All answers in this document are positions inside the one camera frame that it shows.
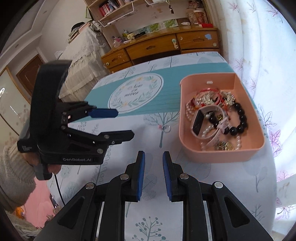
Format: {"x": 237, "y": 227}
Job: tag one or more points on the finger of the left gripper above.
{"x": 73, "y": 111}
{"x": 75, "y": 140}

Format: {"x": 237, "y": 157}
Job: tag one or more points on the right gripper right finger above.
{"x": 210, "y": 211}

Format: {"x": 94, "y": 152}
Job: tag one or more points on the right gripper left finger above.
{"x": 97, "y": 212}

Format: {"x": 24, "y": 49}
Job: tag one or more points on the pearl bracelet gold pendant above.
{"x": 221, "y": 145}

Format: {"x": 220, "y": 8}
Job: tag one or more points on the pink plastic tray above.
{"x": 226, "y": 91}

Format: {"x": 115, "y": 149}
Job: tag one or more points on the beige knit sleeve forearm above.
{"x": 17, "y": 177}

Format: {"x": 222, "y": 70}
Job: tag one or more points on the left hand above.
{"x": 33, "y": 159}

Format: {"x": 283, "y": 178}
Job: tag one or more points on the pink bed blanket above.
{"x": 40, "y": 206}

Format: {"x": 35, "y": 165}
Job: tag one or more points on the tree pattern tablecloth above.
{"x": 156, "y": 129}

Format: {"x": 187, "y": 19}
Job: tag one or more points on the wooden desk with drawers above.
{"x": 163, "y": 43}

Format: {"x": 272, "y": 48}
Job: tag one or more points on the white leaf pattern curtain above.
{"x": 259, "y": 44}

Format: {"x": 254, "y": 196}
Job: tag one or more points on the wooden wall shelf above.
{"x": 116, "y": 18}

